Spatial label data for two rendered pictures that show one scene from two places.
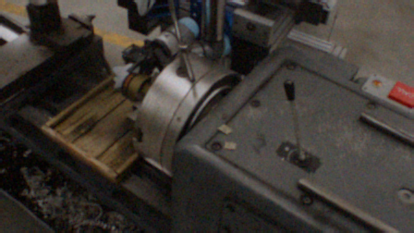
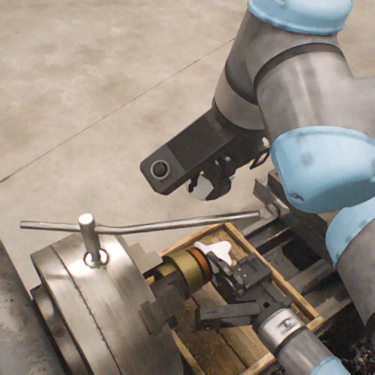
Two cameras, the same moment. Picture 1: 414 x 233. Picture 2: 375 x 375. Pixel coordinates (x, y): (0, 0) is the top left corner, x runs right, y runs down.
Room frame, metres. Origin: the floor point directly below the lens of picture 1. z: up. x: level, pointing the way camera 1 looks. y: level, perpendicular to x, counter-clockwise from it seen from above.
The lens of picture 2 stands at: (1.13, -0.22, 1.77)
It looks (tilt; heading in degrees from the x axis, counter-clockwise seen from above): 46 degrees down; 114
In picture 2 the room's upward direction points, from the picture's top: straight up
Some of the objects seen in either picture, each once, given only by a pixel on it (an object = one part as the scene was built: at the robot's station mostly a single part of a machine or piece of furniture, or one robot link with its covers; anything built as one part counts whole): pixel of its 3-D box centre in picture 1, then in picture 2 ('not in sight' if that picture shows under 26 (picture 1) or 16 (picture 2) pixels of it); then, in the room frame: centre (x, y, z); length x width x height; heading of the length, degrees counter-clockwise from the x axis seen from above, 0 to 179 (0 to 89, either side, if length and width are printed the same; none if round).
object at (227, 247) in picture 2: (121, 73); (217, 250); (0.99, 0.25, 1.09); 0.09 x 0.06 x 0.03; 148
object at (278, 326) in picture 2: (164, 45); (280, 329); (1.14, 0.15, 1.08); 0.08 x 0.05 x 0.08; 58
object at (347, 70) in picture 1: (334, 71); not in sight; (0.90, -0.30, 1.24); 0.09 x 0.08 x 0.03; 58
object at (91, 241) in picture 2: (184, 62); (93, 245); (0.86, 0.07, 1.26); 0.02 x 0.02 x 0.12; 18
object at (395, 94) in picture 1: (404, 95); not in sight; (0.82, -0.45, 1.26); 0.06 x 0.06 x 0.02; 58
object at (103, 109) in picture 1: (119, 119); (220, 298); (1.00, 0.27, 0.89); 0.36 x 0.30 x 0.04; 148
